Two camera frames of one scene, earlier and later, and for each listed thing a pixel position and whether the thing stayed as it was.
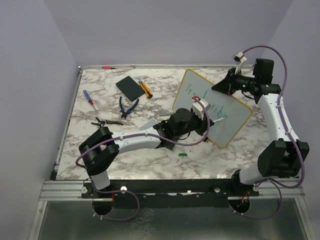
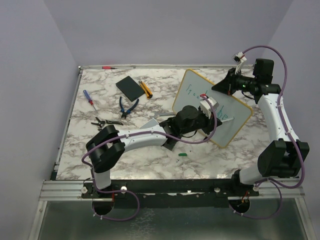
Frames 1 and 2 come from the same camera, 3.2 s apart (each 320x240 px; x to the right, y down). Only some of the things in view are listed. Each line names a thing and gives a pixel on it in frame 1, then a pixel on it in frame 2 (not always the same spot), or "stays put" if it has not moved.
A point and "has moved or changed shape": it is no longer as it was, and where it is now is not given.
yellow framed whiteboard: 235,111 stays put
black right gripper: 227,85 stays put
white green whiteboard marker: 218,119 has moved or changed shape
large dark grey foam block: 168,145 stays put
